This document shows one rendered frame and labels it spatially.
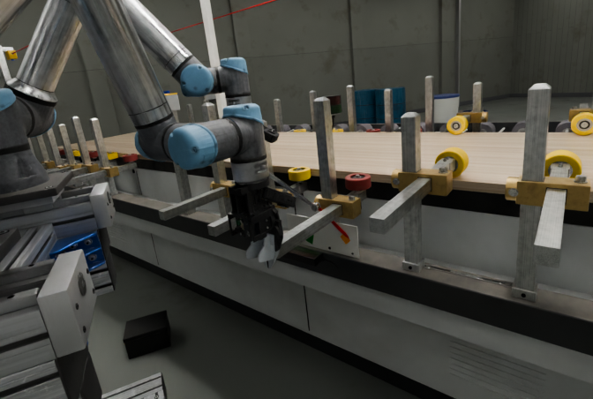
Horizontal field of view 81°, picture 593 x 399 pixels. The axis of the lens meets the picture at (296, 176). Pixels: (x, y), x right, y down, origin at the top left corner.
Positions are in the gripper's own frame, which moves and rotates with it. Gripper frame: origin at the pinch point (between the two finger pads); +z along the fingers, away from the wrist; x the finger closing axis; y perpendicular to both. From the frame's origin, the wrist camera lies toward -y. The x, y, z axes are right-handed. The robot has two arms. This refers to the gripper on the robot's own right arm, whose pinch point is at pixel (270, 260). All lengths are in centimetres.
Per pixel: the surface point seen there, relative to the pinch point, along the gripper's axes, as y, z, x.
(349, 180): -38.4, -7.9, -0.4
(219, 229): -4.8, -1.5, -23.4
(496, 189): -49, -6, 37
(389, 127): -139, -8, -31
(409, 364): -52, 66, 12
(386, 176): -48.6, -6.8, 7.0
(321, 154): -30.0, -17.9, -4.2
